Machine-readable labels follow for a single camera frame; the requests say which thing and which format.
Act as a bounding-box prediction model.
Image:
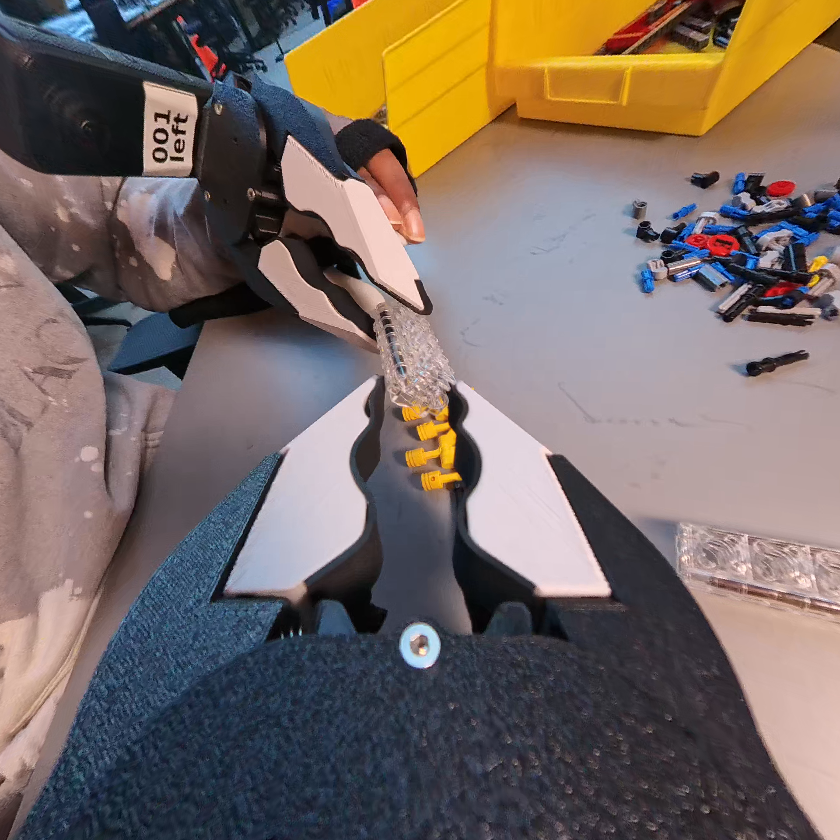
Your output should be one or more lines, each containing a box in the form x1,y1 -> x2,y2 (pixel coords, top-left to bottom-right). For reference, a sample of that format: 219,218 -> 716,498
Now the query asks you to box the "person's left forearm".
0,147 -> 263,315

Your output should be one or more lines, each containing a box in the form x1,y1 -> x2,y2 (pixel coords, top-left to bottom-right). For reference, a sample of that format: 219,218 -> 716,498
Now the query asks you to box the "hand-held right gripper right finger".
451,380 -> 613,635

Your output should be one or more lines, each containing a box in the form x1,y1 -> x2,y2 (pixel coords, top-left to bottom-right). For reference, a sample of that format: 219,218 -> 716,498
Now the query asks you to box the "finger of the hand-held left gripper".
257,238 -> 385,355
279,134 -> 434,316

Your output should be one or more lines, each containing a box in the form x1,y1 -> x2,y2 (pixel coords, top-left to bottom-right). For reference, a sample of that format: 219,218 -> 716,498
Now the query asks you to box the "person's grey hoodie torso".
0,223 -> 179,818

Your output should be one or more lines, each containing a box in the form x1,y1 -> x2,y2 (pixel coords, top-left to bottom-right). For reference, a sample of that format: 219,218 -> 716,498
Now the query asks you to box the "single black toy pin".
745,349 -> 811,379

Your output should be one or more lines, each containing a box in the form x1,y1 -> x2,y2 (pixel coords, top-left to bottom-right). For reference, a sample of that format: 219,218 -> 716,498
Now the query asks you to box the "person's left hand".
336,120 -> 427,245

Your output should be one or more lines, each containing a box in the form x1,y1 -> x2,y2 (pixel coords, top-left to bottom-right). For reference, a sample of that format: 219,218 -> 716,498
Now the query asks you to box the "pile of small toy parts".
633,169 -> 840,327

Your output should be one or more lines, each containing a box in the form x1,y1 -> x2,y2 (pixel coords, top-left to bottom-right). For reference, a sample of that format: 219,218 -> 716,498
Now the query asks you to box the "yellow piston crankshaft assembly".
401,403 -> 464,494

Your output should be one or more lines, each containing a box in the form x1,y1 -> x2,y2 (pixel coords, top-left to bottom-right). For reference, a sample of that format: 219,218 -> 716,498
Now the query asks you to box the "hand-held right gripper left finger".
211,376 -> 388,626

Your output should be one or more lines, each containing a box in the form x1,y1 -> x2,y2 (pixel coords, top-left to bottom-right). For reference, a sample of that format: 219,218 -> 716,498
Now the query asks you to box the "clear toy cylinder block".
675,521 -> 840,616
372,301 -> 458,412

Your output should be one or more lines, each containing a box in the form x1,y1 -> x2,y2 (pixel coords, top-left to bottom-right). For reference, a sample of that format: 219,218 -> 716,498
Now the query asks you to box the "heap of mixed toy parts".
594,0 -> 750,55

